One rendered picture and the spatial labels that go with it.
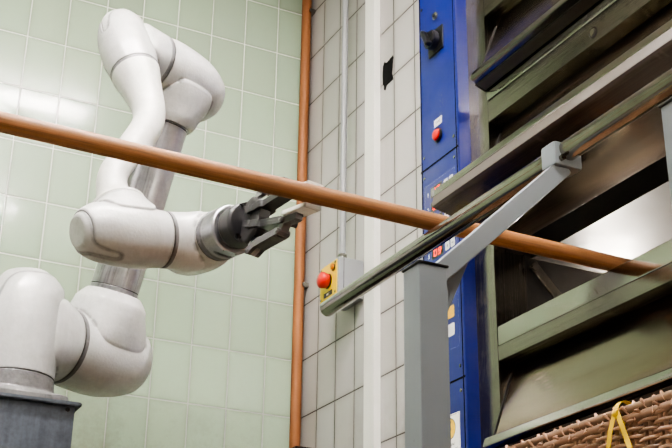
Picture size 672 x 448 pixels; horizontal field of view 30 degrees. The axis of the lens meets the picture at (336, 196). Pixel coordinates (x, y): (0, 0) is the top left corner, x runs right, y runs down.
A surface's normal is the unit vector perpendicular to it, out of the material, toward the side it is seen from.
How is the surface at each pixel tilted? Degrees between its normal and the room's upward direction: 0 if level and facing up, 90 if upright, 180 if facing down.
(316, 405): 90
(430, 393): 90
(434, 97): 90
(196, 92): 113
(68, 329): 88
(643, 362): 70
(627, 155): 168
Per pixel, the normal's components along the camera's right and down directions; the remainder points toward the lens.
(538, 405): -0.83, -0.50
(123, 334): 0.75, -0.04
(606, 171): -0.20, 0.85
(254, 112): 0.45, -0.37
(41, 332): 0.67, -0.29
